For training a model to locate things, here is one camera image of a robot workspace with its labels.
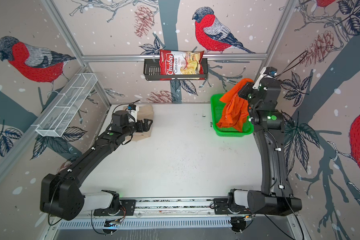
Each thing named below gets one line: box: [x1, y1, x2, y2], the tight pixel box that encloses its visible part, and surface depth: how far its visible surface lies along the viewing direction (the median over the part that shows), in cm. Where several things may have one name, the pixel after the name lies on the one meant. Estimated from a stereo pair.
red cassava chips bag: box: [159, 49, 205, 81], surface depth 90 cm
